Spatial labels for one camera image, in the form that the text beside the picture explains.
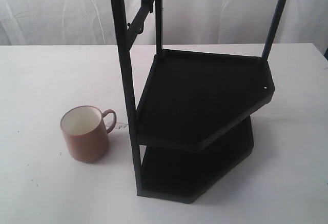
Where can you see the black two-tier shelf rack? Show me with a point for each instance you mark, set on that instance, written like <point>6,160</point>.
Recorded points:
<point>192,124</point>

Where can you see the pink ceramic mug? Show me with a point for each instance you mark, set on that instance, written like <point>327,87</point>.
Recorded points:
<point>85,130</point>

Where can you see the white backdrop curtain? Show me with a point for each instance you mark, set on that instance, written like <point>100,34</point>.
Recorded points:
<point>90,22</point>

